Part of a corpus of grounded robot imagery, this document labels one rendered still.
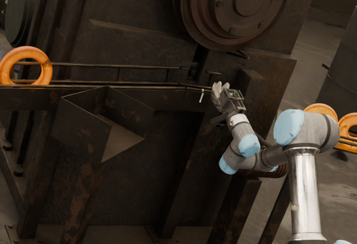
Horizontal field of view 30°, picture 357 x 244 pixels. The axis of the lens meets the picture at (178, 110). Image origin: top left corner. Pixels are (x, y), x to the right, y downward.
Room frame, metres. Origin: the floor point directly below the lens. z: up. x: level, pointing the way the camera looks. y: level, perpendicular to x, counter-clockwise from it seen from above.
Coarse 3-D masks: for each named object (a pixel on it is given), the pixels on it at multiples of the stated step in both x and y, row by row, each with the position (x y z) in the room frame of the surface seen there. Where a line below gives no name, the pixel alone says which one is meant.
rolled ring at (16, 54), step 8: (16, 48) 2.12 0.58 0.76; (24, 48) 2.12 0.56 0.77; (32, 48) 2.13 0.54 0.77; (8, 56) 2.09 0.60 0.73; (16, 56) 2.10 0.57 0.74; (24, 56) 2.11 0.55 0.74; (32, 56) 2.13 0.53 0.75; (40, 56) 2.14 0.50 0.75; (0, 64) 2.09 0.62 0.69; (8, 64) 2.09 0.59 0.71; (48, 64) 2.16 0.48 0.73; (0, 72) 2.08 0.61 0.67; (8, 72) 2.09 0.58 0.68; (48, 72) 2.16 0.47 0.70; (0, 80) 2.08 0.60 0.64; (8, 80) 2.09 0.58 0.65; (40, 80) 2.16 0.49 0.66; (48, 80) 2.17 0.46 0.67
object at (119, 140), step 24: (72, 96) 1.99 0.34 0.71; (96, 96) 2.12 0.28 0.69; (120, 96) 2.14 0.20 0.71; (72, 120) 1.90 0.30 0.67; (96, 120) 1.87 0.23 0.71; (120, 120) 2.13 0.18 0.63; (144, 120) 2.10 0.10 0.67; (72, 144) 1.90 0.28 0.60; (96, 144) 1.86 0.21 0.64; (120, 144) 2.00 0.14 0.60; (96, 168) 2.00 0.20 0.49; (96, 192) 2.03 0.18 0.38; (72, 216) 2.01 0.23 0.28; (72, 240) 2.00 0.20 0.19
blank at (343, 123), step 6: (348, 114) 2.61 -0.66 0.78; (354, 114) 2.60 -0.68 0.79; (342, 120) 2.60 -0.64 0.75; (348, 120) 2.59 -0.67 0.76; (354, 120) 2.59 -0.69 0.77; (342, 126) 2.59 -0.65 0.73; (348, 126) 2.59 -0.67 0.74; (342, 132) 2.59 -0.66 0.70; (354, 138) 2.61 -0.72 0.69; (342, 144) 2.59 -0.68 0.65
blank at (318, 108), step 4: (312, 104) 2.63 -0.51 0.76; (316, 104) 2.62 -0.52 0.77; (320, 104) 2.61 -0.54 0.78; (324, 104) 2.62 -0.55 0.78; (308, 108) 2.60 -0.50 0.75; (312, 108) 2.60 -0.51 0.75; (316, 108) 2.60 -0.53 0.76; (320, 108) 2.60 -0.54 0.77; (324, 108) 2.60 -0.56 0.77; (328, 108) 2.60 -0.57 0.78; (332, 108) 2.62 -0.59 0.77; (316, 112) 2.60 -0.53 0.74; (320, 112) 2.60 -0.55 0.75; (324, 112) 2.60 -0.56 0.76; (328, 112) 2.60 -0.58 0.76; (332, 112) 2.60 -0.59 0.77; (332, 116) 2.60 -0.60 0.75; (336, 116) 2.60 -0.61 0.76; (336, 120) 2.59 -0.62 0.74
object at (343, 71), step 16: (352, 16) 5.16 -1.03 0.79; (352, 32) 5.06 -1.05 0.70; (352, 48) 5.00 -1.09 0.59; (336, 64) 5.09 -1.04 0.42; (352, 64) 4.96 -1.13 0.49; (336, 80) 5.02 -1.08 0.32; (352, 80) 4.93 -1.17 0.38; (320, 96) 5.13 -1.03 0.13; (336, 96) 4.97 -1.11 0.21; (352, 96) 4.91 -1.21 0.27; (336, 112) 4.94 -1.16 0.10; (352, 112) 4.90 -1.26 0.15; (352, 128) 4.89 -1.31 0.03
